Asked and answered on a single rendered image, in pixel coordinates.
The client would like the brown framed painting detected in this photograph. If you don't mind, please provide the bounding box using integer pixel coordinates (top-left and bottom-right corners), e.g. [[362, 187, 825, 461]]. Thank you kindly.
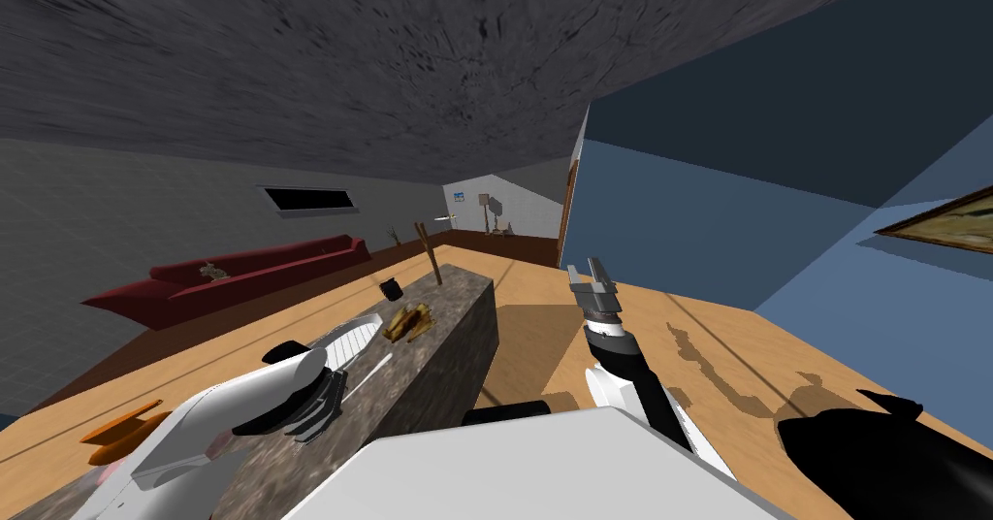
[[874, 185, 993, 257]]

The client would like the red sofa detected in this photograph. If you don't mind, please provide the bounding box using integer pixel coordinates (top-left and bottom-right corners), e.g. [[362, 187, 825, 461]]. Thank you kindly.
[[80, 233, 373, 332]]

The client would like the white ribbed plate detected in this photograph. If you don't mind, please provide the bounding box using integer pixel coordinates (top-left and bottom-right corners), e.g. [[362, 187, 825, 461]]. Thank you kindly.
[[308, 311, 386, 372]]

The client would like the white knife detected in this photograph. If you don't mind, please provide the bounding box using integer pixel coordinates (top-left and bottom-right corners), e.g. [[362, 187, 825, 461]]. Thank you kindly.
[[340, 352, 396, 402]]

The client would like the grey marble counter table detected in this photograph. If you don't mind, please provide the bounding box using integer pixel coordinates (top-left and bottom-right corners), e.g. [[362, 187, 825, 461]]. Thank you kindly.
[[7, 263, 499, 520]]

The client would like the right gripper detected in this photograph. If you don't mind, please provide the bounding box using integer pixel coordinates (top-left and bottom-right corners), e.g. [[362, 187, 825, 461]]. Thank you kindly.
[[565, 255, 625, 324]]

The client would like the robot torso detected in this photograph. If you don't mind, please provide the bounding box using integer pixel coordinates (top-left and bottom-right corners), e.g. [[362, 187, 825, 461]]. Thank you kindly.
[[282, 399, 779, 520]]

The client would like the black window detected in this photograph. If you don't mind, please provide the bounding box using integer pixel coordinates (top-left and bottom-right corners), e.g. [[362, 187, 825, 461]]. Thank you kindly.
[[256, 185, 361, 218]]

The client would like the brown wooden stick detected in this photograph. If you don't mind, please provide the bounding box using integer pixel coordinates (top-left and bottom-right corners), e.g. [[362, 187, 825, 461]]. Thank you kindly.
[[412, 220, 444, 288]]

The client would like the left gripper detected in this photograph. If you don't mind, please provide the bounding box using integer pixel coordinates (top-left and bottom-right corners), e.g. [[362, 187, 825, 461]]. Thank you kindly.
[[290, 368, 351, 445]]

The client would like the yellow-brown bread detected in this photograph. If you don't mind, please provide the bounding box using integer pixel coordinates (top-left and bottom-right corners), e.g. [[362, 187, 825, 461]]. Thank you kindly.
[[381, 302, 436, 345]]

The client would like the brown door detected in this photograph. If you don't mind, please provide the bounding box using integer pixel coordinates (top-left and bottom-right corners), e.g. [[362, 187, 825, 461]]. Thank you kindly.
[[556, 158, 581, 270]]

